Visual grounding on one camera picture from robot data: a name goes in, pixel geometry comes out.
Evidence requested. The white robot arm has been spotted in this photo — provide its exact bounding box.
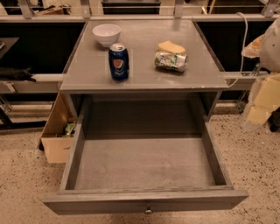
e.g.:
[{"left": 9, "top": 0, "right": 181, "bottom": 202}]
[{"left": 241, "top": 17, "right": 280, "bottom": 130}]

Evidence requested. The yellow sponge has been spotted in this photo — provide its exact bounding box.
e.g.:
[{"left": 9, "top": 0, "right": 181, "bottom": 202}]
[{"left": 157, "top": 40, "right": 186, "bottom": 54}]

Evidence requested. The blue pepsi can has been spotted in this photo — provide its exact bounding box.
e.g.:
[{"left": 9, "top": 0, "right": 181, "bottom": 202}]
[{"left": 108, "top": 43, "right": 130, "bottom": 81}]

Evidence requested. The black cloth on shelf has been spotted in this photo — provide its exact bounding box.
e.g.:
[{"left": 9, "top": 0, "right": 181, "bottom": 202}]
[{"left": 0, "top": 67, "right": 36, "bottom": 82}]

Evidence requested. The white metal rail frame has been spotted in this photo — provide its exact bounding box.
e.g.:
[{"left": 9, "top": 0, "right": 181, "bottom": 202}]
[{"left": 0, "top": 0, "right": 280, "bottom": 95}]

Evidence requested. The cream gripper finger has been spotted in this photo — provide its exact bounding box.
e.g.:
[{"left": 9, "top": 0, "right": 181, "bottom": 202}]
[{"left": 243, "top": 73, "right": 280, "bottom": 130}]

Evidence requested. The open grey top drawer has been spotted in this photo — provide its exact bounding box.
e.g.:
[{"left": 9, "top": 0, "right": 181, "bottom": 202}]
[{"left": 43, "top": 97, "right": 248, "bottom": 215}]

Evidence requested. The cardboard box with items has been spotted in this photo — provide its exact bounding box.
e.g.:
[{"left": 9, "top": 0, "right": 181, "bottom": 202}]
[{"left": 40, "top": 93, "right": 75, "bottom": 164}]

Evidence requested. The round metal drawer knob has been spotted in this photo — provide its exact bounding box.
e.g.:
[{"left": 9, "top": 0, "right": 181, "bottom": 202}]
[{"left": 144, "top": 206, "right": 153, "bottom": 215}]

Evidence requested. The crushed green white can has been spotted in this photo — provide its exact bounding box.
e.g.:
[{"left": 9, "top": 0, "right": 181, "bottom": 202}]
[{"left": 155, "top": 51, "right": 187, "bottom": 73}]

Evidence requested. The white cable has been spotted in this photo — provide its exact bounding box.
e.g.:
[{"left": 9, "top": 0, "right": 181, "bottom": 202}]
[{"left": 227, "top": 11, "right": 249, "bottom": 88}]

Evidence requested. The white ceramic bowl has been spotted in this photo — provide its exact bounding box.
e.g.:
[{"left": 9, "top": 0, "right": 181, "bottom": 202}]
[{"left": 92, "top": 24, "right": 121, "bottom": 47}]

